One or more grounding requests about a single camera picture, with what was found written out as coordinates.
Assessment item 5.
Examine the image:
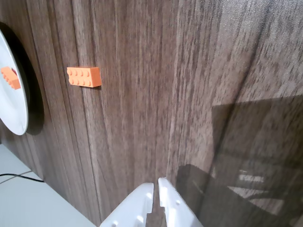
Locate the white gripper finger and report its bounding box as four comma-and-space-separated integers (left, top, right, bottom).
158, 177, 204, 227
99, 182, 155, 227

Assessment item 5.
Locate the thin black cable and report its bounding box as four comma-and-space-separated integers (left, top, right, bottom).
0, 174, 45, 183

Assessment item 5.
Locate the white round plate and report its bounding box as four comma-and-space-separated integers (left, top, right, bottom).
0, 22, 29, 136

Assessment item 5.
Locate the orange lego block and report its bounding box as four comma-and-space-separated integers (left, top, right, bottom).
0, 66, 21, 90
66, 67, 102, 87

